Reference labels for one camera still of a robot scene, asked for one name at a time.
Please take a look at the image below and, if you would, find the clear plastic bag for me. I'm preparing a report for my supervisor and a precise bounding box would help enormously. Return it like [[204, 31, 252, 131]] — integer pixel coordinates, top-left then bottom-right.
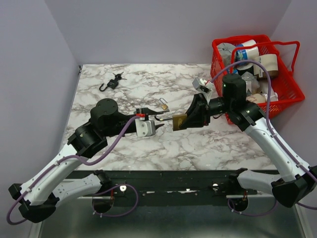
[[242, 72, 260, 94]]

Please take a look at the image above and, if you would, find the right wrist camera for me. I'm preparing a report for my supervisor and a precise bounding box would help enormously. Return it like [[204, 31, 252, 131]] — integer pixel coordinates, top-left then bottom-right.
[[192, 78, 214, 101]]

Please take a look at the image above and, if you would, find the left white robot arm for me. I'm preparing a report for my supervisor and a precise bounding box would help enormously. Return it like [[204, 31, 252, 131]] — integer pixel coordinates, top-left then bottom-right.
[[6, 98, 163, 225]]

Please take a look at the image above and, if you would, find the white blue paper cup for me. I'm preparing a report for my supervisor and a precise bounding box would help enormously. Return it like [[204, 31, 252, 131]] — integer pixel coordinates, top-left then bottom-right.
[[235, 39, 260, 61]]

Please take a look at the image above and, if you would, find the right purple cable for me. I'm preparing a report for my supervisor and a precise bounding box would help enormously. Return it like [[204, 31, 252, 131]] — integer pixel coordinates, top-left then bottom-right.
[[209, 60, 317, 217]]

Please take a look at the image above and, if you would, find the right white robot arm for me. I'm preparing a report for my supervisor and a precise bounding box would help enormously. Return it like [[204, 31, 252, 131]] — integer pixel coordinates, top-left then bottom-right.
[[174, 74, 317, 208]]

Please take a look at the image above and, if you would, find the large brass padlock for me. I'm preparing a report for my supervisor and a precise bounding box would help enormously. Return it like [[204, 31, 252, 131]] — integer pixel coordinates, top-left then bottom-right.
[[158, 114, 187, 132]]

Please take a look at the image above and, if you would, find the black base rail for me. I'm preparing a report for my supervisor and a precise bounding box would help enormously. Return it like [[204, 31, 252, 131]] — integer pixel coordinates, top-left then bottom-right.
[[74, 170, 277, 207]]

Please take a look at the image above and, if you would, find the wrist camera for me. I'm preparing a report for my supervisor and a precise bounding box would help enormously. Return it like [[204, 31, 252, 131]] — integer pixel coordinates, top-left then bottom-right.
[[192, 78, 214, 101], [135, 114, 156, 137]]

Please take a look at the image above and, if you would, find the beige lotion pump bottle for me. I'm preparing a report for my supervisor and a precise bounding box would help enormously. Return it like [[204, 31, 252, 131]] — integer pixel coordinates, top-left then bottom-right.
[[246, 93, 278, 104]]

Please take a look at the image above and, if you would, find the grey crumpled bag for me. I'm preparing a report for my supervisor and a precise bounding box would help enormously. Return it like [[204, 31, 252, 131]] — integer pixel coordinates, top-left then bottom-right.
[[217, 43, 236, 67]]

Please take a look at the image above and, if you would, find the beige tape roll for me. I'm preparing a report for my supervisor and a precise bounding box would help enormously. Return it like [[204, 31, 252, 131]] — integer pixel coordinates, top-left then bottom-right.
[[254, 54, 279, 79]]

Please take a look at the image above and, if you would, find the red plastic basket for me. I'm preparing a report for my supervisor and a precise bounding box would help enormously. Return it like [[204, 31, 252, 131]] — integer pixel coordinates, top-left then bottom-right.
[[211, 35, 305, 119]]

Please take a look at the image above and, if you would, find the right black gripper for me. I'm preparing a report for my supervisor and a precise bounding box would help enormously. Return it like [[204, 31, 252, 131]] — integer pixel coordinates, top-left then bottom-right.
[[178, 93, 233, 128]]

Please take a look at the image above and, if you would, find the small brass padlock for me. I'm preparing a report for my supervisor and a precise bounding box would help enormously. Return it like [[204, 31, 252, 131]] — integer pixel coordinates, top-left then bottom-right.
[[159, 98, 169, 111]]

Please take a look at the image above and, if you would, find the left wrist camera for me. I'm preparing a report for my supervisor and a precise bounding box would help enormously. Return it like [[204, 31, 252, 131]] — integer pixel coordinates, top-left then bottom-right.
[[135, 114, 156, 137]]

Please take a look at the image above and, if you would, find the black padlock with keys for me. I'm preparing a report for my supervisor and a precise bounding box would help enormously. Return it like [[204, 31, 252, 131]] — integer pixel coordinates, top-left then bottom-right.
[[99, 72, 126, 92]]

